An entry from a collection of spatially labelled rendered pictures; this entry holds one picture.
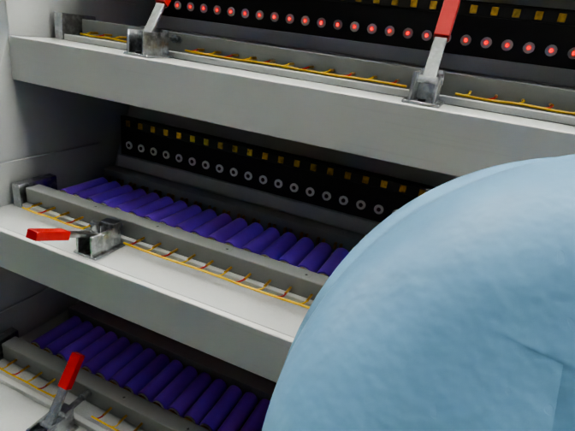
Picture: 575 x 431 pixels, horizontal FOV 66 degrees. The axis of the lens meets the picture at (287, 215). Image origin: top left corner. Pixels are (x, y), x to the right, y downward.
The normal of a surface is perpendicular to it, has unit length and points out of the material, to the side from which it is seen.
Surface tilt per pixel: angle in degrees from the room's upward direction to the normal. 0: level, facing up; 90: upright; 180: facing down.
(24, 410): 21
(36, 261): 111
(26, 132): 90
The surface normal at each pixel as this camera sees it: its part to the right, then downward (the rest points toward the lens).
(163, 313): -0.40, 0.29
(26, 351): 0.12, -0.92
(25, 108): 0.91, 0.25
